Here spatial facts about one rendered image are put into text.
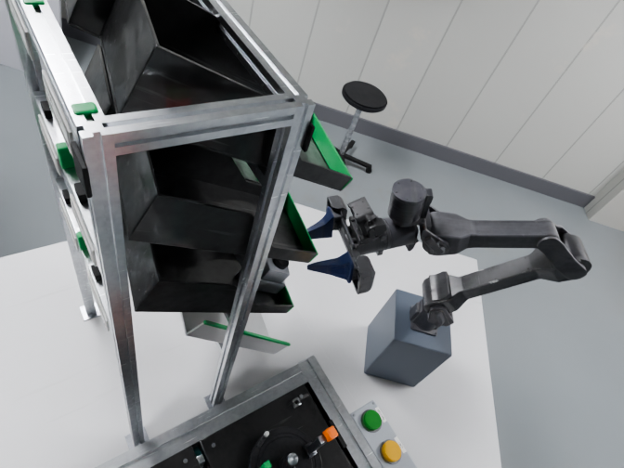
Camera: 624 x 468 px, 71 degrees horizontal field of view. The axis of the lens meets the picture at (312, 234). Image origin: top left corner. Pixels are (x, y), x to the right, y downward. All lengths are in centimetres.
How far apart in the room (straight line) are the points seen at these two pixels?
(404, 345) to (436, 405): 25
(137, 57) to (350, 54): 277
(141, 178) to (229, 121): 18
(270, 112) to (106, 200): 15
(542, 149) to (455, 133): 64
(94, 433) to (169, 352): 22
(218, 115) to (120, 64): 11
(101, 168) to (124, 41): 13
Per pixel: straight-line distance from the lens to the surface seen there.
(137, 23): 42
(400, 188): 74
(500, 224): 84
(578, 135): 363
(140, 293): 64
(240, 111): 37
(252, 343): 88
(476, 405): 130
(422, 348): 104
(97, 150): 34
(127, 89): 40
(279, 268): 76
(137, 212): 50
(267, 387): 99
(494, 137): 349
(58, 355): 113
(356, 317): 124
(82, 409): 108
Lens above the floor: 187
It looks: 48 degrees down
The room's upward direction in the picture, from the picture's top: 23 degrees clockwise
